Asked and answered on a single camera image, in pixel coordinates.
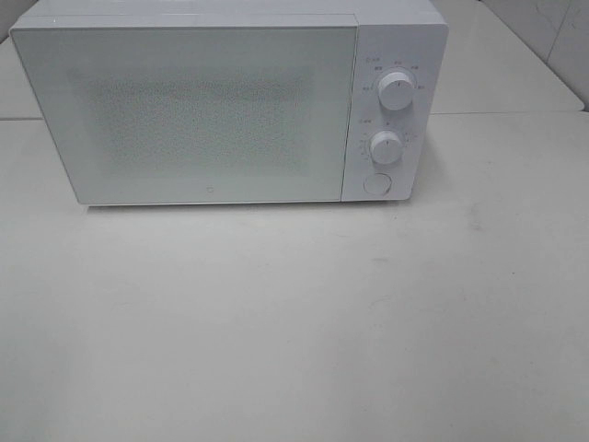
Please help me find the white microwave oven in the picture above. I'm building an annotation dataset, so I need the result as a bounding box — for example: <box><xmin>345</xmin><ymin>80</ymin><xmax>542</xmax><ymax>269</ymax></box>
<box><xmin>9</xmin><ymin>1</ymin><xmax>449</xmax><ymax>202</ymax></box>

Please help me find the round white door button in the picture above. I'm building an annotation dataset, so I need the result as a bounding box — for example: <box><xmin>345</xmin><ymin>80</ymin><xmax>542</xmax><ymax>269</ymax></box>
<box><xmin>364</xmin><ymin>173</ymin><xmax>392</xmax><ymax>196</ymax></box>

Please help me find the white timer knob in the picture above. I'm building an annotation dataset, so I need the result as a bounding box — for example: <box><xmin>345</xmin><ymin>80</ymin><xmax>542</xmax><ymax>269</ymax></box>
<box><xmin>369</xmin><ymin>131</ymin><xmax>404</xmax><ymax>165</ymax></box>

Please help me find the white microwave door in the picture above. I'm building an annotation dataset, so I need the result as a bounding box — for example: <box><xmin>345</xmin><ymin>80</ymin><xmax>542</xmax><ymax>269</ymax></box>
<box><xmin>11</xmin><ymin>15</ymin><xmax>358</xmax><ymax>205</ymax></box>

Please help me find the upper white power knob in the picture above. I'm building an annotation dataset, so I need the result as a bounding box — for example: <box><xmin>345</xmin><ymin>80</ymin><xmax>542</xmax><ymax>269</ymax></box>
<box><xmin>377</xmin><ymin>69</ymin><xmax>416</xmax><ymax>111</ymax></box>

